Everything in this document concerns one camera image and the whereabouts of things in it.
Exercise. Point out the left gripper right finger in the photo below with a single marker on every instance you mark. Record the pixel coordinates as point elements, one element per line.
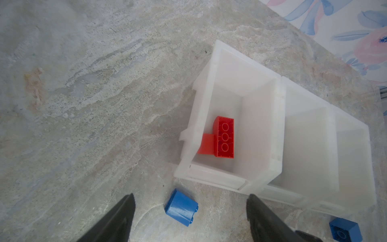
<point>266,226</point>

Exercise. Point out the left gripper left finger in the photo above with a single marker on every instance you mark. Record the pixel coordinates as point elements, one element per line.
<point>115,226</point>

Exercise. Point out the dark blue lego brick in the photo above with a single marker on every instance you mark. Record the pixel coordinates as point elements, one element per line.
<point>343,230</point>

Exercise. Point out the red long lego brick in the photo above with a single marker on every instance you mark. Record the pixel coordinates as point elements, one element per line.
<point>223,131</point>

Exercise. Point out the blue lego brick left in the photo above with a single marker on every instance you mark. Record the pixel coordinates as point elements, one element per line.
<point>181,208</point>

